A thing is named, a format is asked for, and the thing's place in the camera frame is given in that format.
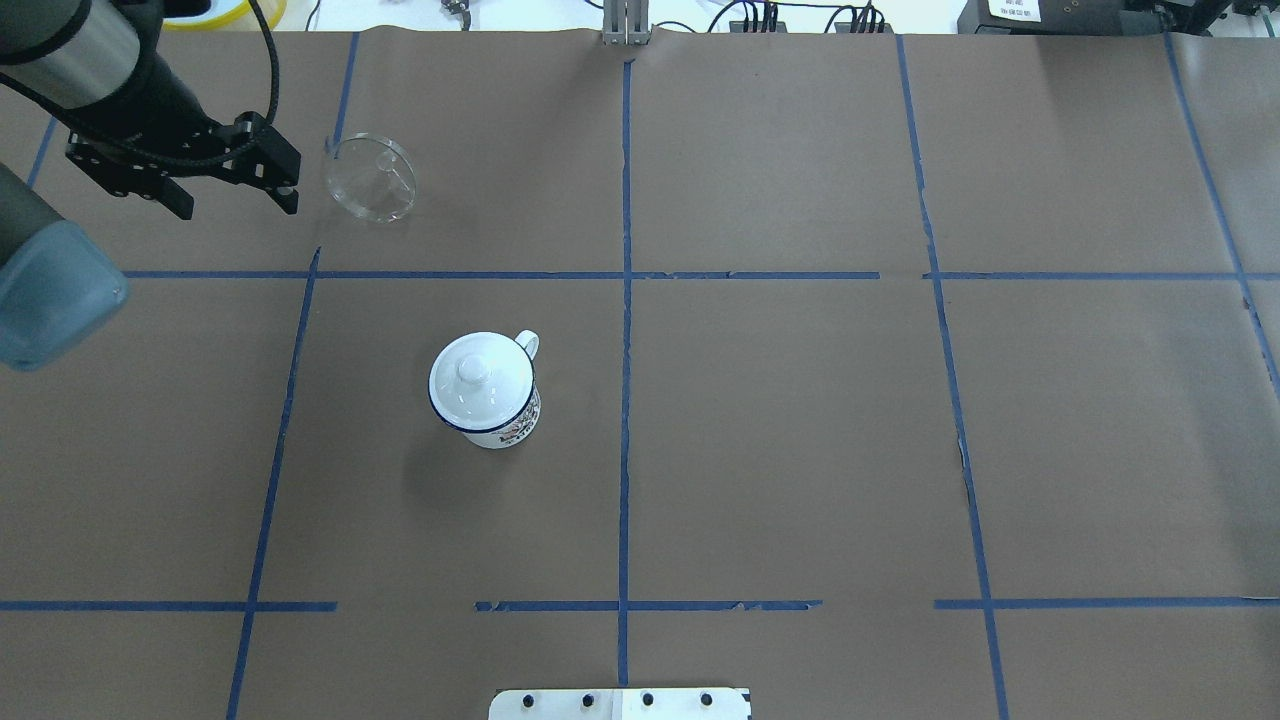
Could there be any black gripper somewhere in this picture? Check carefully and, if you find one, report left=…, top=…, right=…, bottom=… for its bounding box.
left=65, top=105, right=302, bottom=222

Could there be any white enamel mug lid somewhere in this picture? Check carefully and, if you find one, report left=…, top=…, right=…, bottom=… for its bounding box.
left=428, top=332, right=538, bottom=429

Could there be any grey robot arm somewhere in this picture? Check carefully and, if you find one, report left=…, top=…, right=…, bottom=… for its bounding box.
left=1, top=1, right=301, bottom=372

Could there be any yellow tape roll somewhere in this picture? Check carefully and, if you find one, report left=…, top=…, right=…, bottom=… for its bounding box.
left=163, top=1, right=289, bottom=32

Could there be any white enamel mug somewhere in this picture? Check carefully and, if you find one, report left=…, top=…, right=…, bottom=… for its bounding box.
left=430, top=331, right=543, bottom=450

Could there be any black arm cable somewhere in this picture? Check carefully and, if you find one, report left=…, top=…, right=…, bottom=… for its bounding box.
left=0, top=0, right=282, bottom=169

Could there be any aluminium frame post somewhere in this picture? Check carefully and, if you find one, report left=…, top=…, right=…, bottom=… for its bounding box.
left=598, top=0, right=652, bottom=46

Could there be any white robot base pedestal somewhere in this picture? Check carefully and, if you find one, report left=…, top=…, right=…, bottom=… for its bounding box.
left=488, top=687, right=753, bottom=719

